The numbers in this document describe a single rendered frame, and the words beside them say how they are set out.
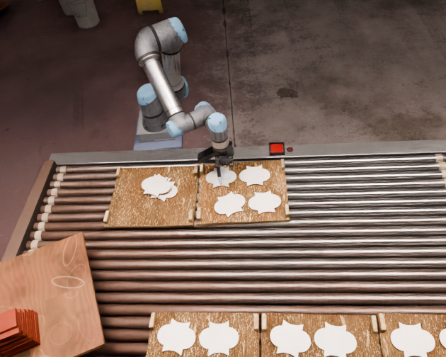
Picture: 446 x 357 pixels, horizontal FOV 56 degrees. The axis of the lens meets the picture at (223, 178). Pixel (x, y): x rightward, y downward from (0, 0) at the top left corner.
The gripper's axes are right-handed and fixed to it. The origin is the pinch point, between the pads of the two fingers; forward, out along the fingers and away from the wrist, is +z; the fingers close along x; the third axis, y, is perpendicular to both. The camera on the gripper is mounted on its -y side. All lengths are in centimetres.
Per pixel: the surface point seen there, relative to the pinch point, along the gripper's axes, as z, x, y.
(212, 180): 2.6, -1.8, -4.2
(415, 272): 5, -51, 77
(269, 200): 2.5, -15.3, 22.3
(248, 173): 2.6, 1.1, 13.4
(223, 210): 2.6, -19.7, 1.5
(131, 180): 3.6, 1.3, -44.5
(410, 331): 2, -74, 69
